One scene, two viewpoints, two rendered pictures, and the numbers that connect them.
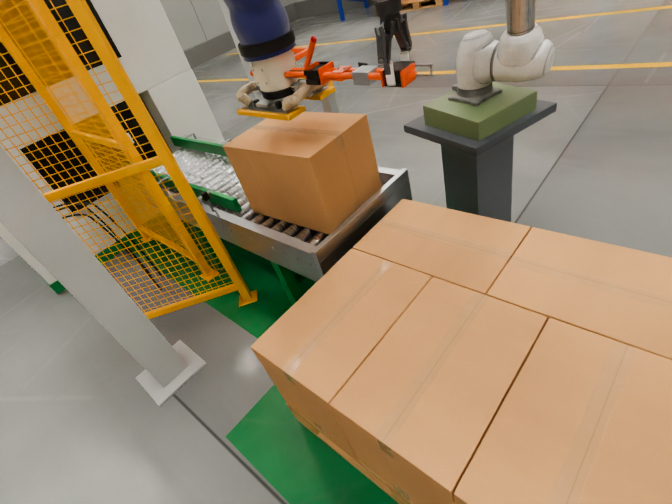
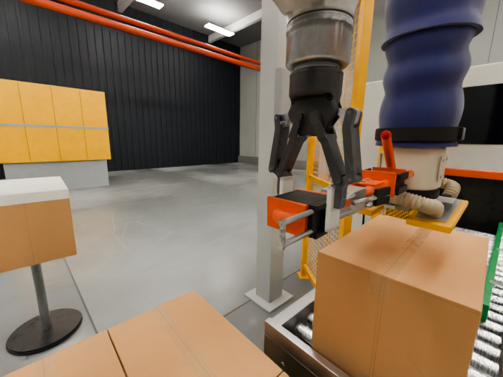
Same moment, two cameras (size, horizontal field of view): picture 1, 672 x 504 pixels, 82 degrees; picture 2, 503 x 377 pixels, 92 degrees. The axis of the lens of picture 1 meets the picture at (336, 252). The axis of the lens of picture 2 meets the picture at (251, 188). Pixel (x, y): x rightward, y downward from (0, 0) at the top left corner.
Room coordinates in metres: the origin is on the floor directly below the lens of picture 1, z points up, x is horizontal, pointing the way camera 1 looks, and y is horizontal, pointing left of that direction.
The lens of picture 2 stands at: (1.14, -0.74, 1.31)
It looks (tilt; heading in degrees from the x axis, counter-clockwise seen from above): 11 degrees down; 84
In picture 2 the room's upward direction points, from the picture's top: 1 degrees clockwise
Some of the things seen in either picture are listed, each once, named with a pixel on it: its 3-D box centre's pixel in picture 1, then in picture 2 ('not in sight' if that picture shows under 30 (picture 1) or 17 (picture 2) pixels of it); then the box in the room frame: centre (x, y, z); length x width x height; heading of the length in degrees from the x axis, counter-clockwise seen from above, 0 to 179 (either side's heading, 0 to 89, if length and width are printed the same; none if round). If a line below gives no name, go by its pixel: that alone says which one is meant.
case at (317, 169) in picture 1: (304, 168); (403, 293); (1.80, 0.02, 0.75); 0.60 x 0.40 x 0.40; 39
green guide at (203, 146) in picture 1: (227, 147); (503, 256); (2.89, 0.52, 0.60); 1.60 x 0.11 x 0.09; 37
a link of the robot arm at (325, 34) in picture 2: not in sight; (317, 50); (1.27, -0.37, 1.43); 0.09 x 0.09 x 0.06
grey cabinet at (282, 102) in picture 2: not in sight; (287, 94); (1.55, 0.99, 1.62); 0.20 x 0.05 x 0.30; 37
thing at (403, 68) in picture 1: (397, 75); (300, 210); (1.26, -0.37, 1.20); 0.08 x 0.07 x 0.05; 38
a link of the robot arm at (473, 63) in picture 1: (477, 58); not in sight; (1.74, -0.87, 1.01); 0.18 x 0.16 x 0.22; 39
